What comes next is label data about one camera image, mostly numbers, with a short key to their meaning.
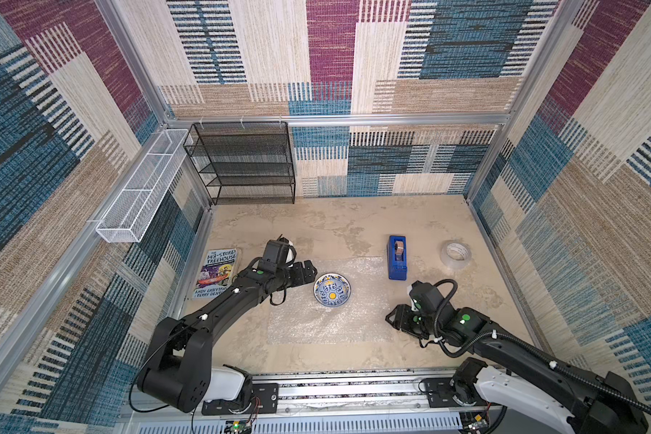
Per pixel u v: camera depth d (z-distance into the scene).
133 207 0.73
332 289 0.92
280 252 0.69
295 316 0.87
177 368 0.41
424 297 0.62
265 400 0.73
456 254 1.02
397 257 0.96
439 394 0.73
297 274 0.78
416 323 0.69
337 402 0.73
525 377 0.50
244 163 1.10
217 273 0.95
